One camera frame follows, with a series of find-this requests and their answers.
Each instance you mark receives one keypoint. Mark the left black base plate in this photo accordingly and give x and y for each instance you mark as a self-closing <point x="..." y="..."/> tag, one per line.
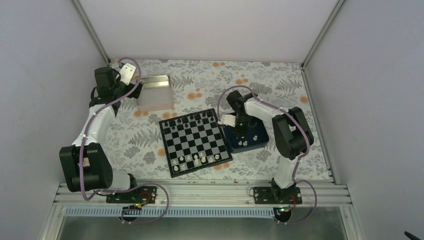
<point x="140" y="196"/>

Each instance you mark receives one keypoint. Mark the aluminium rail frame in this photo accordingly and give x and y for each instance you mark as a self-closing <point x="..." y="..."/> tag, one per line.
<point x="226" y="193"/>

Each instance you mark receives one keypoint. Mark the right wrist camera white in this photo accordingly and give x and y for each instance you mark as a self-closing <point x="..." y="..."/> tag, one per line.
<point x="228" y="120"/>

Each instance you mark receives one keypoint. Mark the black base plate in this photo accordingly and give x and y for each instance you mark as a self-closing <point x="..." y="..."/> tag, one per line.
<point x="265" y="195"/>
<point x="140" y="196"/>

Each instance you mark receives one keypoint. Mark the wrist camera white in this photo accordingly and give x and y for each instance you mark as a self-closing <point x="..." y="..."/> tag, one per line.
<point x="126" y="73"/>
<point x="228" y="120"/>

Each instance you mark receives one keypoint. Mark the aluminium corner post right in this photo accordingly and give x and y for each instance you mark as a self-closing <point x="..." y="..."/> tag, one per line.
<point x="322" y="33"/>

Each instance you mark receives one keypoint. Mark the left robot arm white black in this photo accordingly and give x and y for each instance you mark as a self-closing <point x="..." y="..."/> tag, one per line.
<point x="84" y="163"/>

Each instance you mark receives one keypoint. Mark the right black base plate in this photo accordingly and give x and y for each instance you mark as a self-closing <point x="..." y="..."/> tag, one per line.
<point x="265" y="195"/>

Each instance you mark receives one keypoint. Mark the grey slotted cable duct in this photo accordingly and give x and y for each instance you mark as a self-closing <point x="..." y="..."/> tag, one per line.
<point x="172" y="212"/>

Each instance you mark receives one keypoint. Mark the aluminium corner post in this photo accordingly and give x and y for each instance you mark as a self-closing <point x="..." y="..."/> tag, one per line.
<point x="322" y="33"/>
<point x="91" y="31"/>

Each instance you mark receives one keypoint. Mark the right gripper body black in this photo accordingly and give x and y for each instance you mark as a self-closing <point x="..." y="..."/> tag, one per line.
<point x="244" y="120"/>

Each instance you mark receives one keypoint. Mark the black grey chess board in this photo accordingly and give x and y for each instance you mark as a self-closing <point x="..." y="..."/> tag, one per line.
<point x="191" y="134"/>

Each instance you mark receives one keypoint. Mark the floral patterned table mat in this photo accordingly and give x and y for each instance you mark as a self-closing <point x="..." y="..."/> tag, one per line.
<point x="134" y="144"/>

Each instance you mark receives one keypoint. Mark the silver metal tin tray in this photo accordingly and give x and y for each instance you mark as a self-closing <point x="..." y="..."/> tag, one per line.
<point x="156" y="94"/>

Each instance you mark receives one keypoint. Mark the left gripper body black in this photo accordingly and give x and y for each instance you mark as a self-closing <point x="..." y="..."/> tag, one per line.
<point x="117" y="90"/>

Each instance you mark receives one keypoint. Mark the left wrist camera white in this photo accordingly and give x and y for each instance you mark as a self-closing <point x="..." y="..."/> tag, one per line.
<point x="126" y="73"/>

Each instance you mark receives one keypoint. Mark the aluminium corner post left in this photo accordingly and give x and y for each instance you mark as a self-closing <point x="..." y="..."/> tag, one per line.
<point x="91" y="31"/>

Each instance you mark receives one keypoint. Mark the dark blue tin box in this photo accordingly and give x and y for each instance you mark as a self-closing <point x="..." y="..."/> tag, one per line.
<point x="256" y="137"/>

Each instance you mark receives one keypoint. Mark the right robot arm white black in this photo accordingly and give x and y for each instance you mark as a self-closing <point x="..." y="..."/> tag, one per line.
<point x="291" y="131"/>

